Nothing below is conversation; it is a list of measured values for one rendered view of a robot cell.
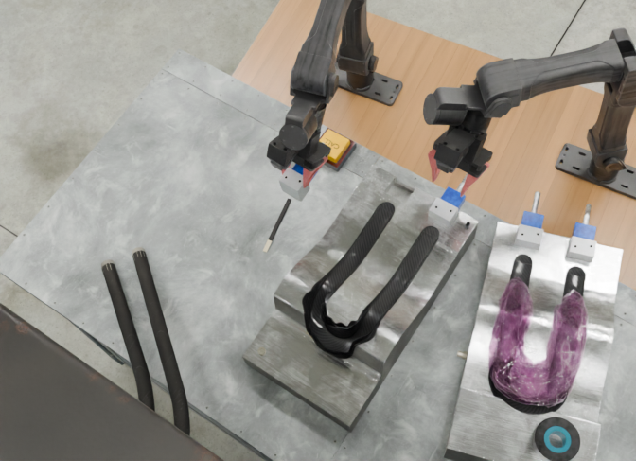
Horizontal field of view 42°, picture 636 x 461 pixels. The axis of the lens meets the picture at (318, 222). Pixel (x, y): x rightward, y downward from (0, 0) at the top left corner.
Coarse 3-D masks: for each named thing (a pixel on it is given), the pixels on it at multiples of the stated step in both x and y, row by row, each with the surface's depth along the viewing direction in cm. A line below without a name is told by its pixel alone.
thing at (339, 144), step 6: (330, 132) 190; (324, 138) 189; (330, 138) 189; (336, 138) 189; (342, 138) 189; (330, 144) 188; (336, 144) 188; (342, 144) 188; (348, 144) 189; (336, 150) 188; (342, 150) 188; (330, 156) 187; (336, 156) 187; (336, 162) 188
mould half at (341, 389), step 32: (384, 192) 176; (416, 192) 176; (352, 224) 174; (416, 224) 172; (320, 256) 170; (384, 256) 171; (448, 256) 169; (288, 288) 164; (352, 288) 165; (416, 288) 167; (288, 320) 169; (384, 320) 160; (416, 320) 166; (256, 352) 167; (288, 352) 166; (320, 352) 166; (384, 352) 157; (288, 384) 163; (320, 384) 163; (352, 384) 162; (352, 416) 160
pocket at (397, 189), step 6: (396, 180) 179; (390, 186) 179; (396, 186) 180; (402, 186) 179; (408, 186) 178; (390, 192) 179; (396, 192) 179; (402, 192) 179; (408, 192) 179; (402, 198) 178; (408, 198) 178
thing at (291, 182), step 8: (288, 168) 172; (296, 168) 174; (288, 176) 172; (296, 176) 172; (280, 184) 173; (288, 184) 171; (296, 184) 171; (288, 192) 175; (296, 192) 171; (304, 192) 174
